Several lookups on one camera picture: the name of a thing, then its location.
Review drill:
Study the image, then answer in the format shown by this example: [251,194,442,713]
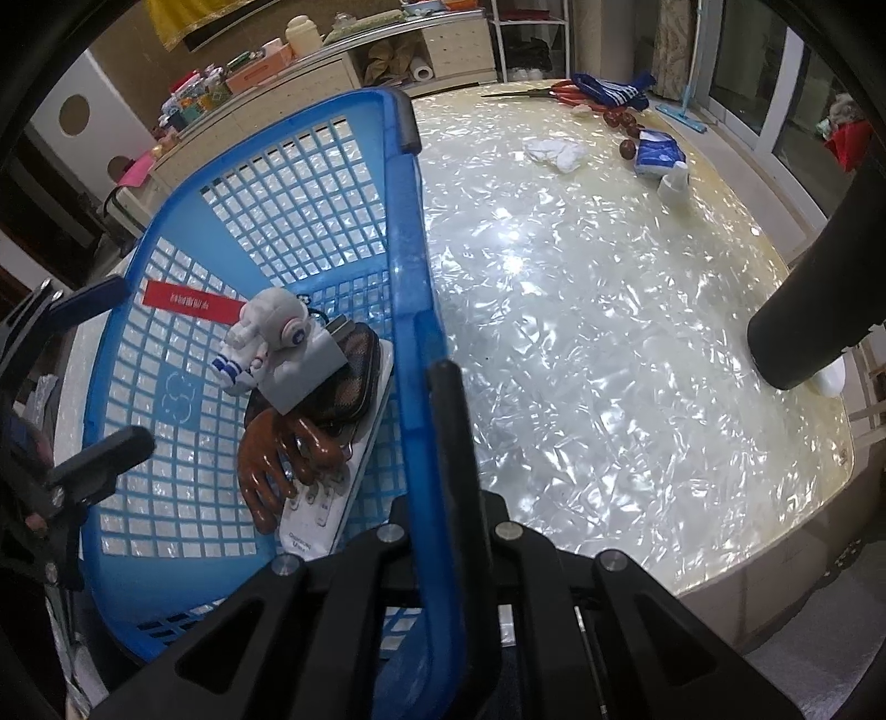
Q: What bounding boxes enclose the yellow cloth cover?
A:
[142,0,229,49]

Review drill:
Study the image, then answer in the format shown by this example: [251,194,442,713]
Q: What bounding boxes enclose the blue plastic basket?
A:
[81,86,509,720]

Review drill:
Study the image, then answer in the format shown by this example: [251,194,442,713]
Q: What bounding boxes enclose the white remote control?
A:
[277,339,395,563]

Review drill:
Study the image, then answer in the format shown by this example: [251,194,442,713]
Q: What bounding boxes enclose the white rectangular block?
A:
[266,332,351,416]

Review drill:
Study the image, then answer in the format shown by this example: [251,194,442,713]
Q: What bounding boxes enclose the brown wooden massage comb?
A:
[236,408,347,534]

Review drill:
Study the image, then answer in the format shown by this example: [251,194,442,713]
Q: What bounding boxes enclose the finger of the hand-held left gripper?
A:
[54,275,130,328]
[47,425,156,508]

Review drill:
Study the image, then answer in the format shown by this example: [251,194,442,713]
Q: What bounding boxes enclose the dark wooden door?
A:
[0,138,119,292]

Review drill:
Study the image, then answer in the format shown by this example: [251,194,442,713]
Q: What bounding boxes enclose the white astronaut keychain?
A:
[211,287,354,395]

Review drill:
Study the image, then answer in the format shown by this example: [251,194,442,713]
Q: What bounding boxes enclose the red-handled scissors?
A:
[481,79,589,112]

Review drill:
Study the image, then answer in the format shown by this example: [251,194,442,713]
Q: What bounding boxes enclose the blue tissue pack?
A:
[633,128,686,176]

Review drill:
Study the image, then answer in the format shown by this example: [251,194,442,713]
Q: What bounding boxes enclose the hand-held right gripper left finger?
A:
[86,495,423,720]

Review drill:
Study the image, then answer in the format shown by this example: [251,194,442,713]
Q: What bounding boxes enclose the white round cap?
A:
[810,353,849,399]

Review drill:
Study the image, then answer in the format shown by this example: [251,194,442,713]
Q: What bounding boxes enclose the white suitcase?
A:
[100,183,157,240]

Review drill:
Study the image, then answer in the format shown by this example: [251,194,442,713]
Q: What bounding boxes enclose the white metal shelf rack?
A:
[488,0,575,88]

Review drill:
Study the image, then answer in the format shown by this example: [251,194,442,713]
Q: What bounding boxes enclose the glass sliding door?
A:
[692,0,886,229]

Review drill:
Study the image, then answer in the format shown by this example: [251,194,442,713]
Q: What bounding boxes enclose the blue striped cloth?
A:
[571,69,657,112]

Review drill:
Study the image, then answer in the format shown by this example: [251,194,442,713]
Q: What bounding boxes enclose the black cylindrical pole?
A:
[746,148,886,392]

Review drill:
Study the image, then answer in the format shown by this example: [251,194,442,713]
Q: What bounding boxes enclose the pink folded item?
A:
[114,152,157,188]

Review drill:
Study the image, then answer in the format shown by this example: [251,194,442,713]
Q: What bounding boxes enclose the cream tv cabinet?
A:
[142,10,501,209]

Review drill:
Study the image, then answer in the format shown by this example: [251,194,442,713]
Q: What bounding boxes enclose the orange cardboard box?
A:
[225,52,292,96]

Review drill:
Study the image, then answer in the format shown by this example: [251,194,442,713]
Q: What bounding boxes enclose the patterned curtain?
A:
[651,0,697,101]

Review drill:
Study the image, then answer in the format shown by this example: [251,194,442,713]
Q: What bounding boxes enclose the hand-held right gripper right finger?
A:
[425,358,807,720]

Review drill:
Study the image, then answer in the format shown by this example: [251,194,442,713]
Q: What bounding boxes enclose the beige plastic jar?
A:
[286,15,320,58]

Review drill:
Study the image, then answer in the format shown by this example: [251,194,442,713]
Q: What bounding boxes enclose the red cloth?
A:
[823,117,873,174]

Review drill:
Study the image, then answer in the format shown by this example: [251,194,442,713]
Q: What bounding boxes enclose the crumpled white tissue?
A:
[522,135,586,173]

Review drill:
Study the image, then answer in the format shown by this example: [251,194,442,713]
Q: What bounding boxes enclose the cluster of small packets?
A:
[159,62,233,129]

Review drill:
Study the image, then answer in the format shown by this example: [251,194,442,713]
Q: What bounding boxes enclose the green folded cushion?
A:
[322,8,406,46]

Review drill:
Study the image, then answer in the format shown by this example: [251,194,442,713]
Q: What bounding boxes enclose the wooden chair frame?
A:
[841,325,886,434]

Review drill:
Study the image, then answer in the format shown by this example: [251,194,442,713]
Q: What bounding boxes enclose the brown checkered wallet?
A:
[244,324,382,425]

